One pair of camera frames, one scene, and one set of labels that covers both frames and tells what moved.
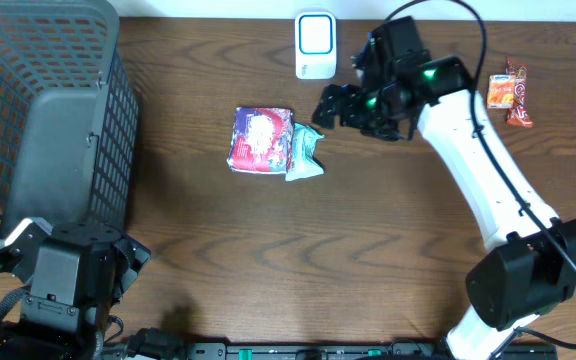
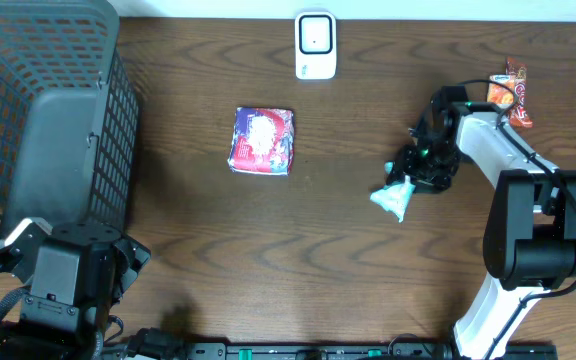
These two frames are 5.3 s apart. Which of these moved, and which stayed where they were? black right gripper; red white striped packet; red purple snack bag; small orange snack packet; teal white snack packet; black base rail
Moved: black right gripper; teal white snack packet
Stayed: black base rail; red white striped packet; small orange snack packet; red purple snack bag
